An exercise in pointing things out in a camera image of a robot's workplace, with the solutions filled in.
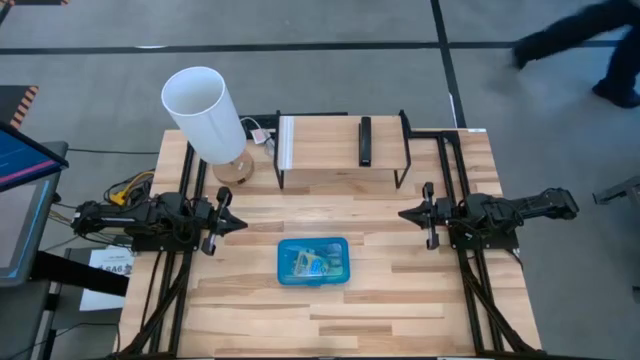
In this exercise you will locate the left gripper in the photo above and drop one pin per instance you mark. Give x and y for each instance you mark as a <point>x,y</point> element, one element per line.
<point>214,220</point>

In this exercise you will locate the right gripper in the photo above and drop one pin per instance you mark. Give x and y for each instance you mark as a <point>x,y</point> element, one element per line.
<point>439,215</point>

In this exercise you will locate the blue translucent plastic pencil box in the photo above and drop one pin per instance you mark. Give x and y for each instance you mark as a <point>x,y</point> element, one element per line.
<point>287,277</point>

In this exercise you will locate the yellow green crayon box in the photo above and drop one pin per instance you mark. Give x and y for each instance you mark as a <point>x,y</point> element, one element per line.
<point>310,262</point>

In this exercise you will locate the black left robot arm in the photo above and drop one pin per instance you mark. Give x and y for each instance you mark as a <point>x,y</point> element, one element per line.
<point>135,215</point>

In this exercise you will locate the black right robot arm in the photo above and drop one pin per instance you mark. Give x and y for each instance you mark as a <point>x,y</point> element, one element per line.
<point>505,210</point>

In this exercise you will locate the black remote control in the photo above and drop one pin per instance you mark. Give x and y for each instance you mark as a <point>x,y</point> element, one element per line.
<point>365,142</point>

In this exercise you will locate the small white pink device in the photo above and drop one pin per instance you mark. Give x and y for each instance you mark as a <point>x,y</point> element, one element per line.
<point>261,136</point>

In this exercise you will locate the white paper strip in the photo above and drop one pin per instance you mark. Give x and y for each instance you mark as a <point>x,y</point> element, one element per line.
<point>286,145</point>

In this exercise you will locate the table lamp white cylinder shade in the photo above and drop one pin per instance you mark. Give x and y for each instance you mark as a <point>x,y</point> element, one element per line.
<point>200,115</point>

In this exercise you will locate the white printed paper sheet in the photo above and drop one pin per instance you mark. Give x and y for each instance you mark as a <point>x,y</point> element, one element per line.
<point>102,280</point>

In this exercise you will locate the grey metal stand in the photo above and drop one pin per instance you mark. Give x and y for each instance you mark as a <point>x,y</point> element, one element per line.
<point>620,190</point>

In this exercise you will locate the monitor with blue screen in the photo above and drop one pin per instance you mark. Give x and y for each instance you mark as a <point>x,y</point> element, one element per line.
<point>25,155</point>

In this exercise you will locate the person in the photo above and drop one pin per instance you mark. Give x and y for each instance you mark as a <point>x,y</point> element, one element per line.
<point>575,27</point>

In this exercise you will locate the black orange striped mat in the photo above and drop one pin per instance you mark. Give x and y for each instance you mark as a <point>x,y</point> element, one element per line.
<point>17,102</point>

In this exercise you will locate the black aluminium mounting frame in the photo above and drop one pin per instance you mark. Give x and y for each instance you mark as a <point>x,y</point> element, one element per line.
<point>165,300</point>
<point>480,290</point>

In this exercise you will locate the wooden shelf riser black frame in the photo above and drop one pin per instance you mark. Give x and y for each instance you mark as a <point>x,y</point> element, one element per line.
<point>325,145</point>

